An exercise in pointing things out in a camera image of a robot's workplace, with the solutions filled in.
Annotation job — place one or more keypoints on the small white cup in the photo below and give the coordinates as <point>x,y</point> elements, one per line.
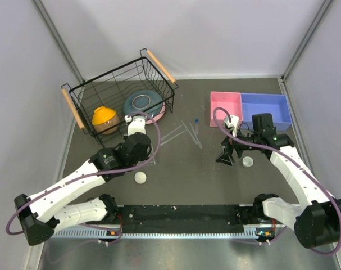
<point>247,161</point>

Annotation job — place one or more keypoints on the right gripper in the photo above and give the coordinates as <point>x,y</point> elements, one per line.
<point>229,144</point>

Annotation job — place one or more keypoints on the blue ceramic plate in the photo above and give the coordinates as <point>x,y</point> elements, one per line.
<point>143,100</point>

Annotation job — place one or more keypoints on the clear test tube rack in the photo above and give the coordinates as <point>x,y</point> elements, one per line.
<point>150,161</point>

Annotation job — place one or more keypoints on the blue plastic bin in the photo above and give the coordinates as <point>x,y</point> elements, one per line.
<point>275,104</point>

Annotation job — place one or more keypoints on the yellow and brown bowl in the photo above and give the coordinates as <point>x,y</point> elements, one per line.
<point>105,120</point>

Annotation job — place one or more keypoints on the pink plastic bin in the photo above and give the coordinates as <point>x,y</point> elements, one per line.
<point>230,101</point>

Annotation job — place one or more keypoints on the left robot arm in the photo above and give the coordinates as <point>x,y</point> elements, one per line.
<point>50,211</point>

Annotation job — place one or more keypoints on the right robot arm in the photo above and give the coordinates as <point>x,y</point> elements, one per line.
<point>316,219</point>

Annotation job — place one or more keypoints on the pink ceramic plate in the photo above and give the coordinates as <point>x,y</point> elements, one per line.
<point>158,116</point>

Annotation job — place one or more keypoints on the white round lid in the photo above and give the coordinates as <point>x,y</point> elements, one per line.
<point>140,177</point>

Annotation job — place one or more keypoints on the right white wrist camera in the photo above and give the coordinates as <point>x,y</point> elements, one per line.
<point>232,124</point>

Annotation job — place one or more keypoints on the blue capped tube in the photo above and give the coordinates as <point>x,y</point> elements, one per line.
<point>196,127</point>

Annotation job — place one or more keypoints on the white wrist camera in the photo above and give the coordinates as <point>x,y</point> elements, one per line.
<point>135,124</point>
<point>232,124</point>

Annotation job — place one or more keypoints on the grey slotted cable duct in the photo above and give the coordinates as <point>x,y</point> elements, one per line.
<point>81,232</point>

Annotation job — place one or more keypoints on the black wire dish basket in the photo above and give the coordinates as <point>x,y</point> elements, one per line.
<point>113,87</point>

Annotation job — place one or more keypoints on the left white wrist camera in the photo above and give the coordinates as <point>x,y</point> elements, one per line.
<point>135,124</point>

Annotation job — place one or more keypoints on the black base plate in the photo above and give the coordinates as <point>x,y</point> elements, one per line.
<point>185,219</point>

